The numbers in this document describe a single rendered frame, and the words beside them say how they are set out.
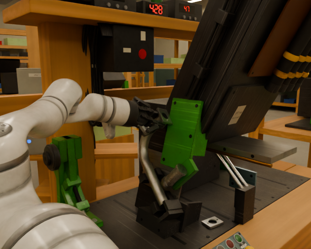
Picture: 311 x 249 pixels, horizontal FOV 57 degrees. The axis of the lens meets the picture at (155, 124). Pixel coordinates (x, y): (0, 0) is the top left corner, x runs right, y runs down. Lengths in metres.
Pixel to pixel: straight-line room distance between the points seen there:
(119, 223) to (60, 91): 0.46
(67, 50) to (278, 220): 0.85
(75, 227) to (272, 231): 0.76
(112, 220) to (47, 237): 0.71
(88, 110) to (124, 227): 0.38
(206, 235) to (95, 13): 0.71
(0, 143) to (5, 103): 0.63
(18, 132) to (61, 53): 0.59
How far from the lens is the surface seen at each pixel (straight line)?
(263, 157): 0.84
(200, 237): 0.87
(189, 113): 0.84
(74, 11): 0.88
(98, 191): 1.19
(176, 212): 0.85
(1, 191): 0.41
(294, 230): 0.98
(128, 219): 0.95
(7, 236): 0.28
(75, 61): 1.00
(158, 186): 0.88
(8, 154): 0.40
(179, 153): 0.85
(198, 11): 1.26
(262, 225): 0.97
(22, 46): 10.30
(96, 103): 0.72
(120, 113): 0.75
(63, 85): 0.67
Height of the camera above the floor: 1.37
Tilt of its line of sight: 11 degrees down
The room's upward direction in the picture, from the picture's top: straight up
